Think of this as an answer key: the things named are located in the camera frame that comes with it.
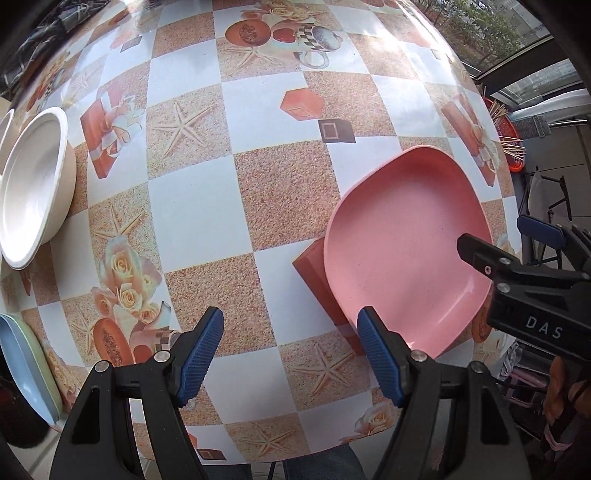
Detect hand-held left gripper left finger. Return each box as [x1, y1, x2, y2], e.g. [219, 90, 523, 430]
[48, 306, 225, 480]

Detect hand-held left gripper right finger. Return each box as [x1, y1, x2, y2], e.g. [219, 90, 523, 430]
[357, 306, 534, 480]

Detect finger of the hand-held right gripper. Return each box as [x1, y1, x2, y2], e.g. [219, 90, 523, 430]
[457, 233, 573, 296]
[517, 215, 591, 273]

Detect pink plate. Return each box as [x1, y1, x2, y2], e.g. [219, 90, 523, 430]
[323, 145, 495, 360]

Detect white bowl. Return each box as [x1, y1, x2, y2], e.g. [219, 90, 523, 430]
[0, 106, 77, 271]
[0, 110, 16, 178]

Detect person's right hand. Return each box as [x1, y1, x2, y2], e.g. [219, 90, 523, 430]
[544, 355, 591, 457]

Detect black folding chair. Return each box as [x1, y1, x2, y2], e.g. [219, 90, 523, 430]
[522, 165, 579, 265]

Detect pink stool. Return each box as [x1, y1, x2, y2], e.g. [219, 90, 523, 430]
[501, 364, 550, 409]

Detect orange plastic basket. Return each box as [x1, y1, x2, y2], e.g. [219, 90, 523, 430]
[488, 111, 526, 174]

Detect red basket of sticks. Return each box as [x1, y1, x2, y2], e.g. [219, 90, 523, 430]
[479, 84, 527, 163]

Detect person's blue jeans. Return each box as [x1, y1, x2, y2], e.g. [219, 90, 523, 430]
[238, 442, 365, 480]

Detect printed checkered tablecloth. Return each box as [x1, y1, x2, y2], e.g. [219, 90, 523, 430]
[0, 0, 525, 464]

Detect green plate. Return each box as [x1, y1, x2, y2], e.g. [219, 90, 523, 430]
[8, 314, 64, 418]

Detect blue plate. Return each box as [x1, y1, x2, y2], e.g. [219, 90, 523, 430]
[0, 314, 60, 426]

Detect dark plaid cloth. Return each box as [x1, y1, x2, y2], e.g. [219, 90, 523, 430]
[0, 0, 95, 95]

